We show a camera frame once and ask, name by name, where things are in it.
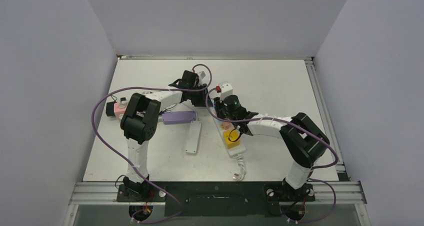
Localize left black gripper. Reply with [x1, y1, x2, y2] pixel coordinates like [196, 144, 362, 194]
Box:
[188, 84, 211, 108]

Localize white multi-socket power strip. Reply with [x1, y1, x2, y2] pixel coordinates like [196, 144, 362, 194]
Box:
[212, 118, 247, 158]

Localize pink plug adapter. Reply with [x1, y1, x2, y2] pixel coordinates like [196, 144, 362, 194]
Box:
[220, 121, 232, 131]

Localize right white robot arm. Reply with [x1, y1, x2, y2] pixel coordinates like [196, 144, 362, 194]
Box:
[213, 94, 330, 201]

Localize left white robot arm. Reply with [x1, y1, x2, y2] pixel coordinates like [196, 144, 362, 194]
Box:
[120, 70, 210, 201]

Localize yellow cube plug adapter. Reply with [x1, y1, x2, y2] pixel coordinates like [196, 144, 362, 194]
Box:
[222, 129, 241, 150]

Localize pink cube socket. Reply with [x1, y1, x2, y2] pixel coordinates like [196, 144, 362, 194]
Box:
[113, 100, 128, 120]

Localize purple power strip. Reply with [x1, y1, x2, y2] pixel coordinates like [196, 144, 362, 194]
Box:
[162, 111, 197, 125]

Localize white flat power strip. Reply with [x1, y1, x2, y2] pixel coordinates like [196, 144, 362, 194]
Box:
[185, 120, 202, 155]

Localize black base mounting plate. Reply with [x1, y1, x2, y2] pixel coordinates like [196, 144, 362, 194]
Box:
[116, 181, 316, 217]

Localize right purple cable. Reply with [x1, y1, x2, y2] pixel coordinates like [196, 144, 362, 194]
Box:
[204, 87, 340, 225]

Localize purple cable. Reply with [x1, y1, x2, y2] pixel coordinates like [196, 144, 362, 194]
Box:
[91, 64, 214, 225]
[204, 87, 340, 225]

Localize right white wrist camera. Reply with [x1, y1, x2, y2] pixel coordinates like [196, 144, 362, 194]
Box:
[215, 81, 233, 102]

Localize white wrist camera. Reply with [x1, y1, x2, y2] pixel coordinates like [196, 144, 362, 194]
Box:
[196, 71, 206, 85]
[215, 81, 233, 102]

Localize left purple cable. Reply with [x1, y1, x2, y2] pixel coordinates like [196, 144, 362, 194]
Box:
[91, 64, 214, 225]

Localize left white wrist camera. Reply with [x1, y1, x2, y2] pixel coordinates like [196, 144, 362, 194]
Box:
[196, 71, 206, 85]

